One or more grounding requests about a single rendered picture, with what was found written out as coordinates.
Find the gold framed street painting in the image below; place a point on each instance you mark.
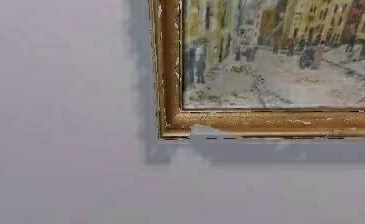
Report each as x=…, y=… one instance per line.
x=276, y=66

